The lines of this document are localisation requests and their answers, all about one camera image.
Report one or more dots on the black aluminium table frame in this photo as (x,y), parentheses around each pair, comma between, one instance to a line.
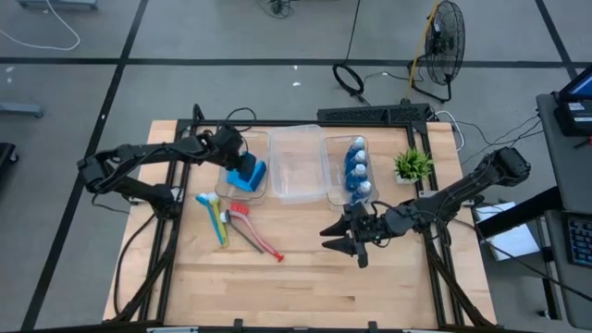
(203,123)

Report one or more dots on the black table clamp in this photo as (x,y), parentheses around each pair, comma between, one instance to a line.
(238,323)
(370,325)

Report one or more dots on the white paper sheet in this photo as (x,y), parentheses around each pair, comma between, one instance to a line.
(513,240)

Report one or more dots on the tall clear plastic bin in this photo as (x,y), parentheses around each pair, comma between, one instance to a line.
(298,162)

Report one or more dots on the grey desk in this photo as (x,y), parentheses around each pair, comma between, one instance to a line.
(555,162)

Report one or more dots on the grey dish brush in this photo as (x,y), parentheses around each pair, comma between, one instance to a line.
(245,236)

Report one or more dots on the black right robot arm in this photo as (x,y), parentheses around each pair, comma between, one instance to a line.
(462,189)

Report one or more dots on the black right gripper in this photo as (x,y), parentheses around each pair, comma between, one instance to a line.
(372,229)

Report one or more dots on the black keyboard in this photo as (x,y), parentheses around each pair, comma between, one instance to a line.
(580,240)

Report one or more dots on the black floor fan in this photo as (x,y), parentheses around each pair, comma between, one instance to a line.
(446,44)

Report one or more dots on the black diagonal bar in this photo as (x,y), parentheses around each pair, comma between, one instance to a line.
(518,213)

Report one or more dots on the grey metal floor beam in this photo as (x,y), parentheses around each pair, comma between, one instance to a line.
(20,109)
(57,3)

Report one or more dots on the red dish brush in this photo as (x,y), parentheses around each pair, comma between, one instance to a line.
(239,209)

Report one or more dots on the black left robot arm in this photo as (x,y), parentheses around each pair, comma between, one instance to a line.
(139,152)

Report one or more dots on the black laptop computer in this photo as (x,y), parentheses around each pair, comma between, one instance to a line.
(575,115)

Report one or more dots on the green potted plant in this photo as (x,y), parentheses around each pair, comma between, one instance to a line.
(413,164)

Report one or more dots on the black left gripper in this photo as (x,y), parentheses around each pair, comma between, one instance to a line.
(229,148)

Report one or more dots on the yellow-green dish brush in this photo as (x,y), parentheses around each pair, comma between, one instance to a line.
(219,222)

